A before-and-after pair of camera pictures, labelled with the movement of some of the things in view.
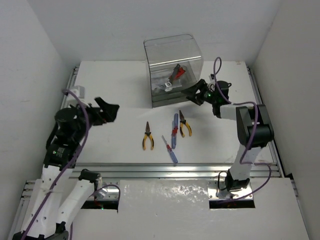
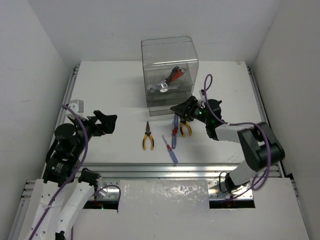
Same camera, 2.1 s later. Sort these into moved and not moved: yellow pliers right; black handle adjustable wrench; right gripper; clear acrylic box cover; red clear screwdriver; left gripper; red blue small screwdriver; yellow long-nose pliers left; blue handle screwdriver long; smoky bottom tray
Moved: smoky bottom tray; clear acrylic box cover; left gripper; right gripper; black handle adjustable wrench
Not moved: red blue small screwdriver; yellow long-nose pliers left; blue handle screwdriver long; yellow pliers right; red clear screwdriver
